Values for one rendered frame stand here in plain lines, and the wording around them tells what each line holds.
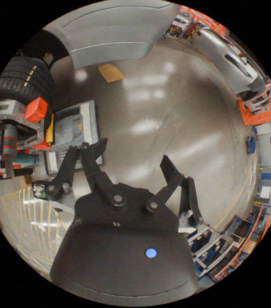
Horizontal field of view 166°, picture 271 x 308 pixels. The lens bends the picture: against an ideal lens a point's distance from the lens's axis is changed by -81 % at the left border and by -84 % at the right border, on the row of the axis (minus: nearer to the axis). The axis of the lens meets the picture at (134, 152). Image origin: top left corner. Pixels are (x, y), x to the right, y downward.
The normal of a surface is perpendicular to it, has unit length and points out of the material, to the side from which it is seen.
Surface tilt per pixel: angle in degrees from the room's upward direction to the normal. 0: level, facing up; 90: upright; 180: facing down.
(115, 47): 90
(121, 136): 0
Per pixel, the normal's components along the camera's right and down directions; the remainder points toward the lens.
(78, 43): 0.22, 0.98
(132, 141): 0.15, -0.08
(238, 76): -0.60, 0.78
